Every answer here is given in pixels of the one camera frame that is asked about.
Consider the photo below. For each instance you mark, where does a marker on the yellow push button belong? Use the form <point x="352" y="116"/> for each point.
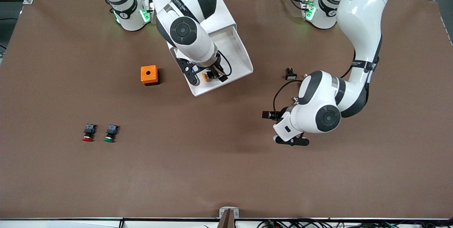
<point x="207" y="76"/>

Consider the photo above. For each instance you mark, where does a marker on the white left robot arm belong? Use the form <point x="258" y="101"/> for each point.
<point x="361" y="19"/>

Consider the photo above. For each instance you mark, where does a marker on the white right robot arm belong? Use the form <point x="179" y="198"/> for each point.
<point x="184" y="29"/>

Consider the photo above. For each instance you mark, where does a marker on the orange button box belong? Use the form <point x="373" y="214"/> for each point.
<point x="148" y="74"/>

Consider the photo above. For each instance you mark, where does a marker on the green push button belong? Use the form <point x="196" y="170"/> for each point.
<point x="110" y="133"/>

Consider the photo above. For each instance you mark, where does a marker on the red push button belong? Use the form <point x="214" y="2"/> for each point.
<point x="89" y="133"/>

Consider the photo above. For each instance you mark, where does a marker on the black rectangular switch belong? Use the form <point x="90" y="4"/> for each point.
<point x="291" y="75"/>

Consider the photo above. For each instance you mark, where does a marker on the grey metal table bracket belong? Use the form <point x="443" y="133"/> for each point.
<point x="229" y="212"/>

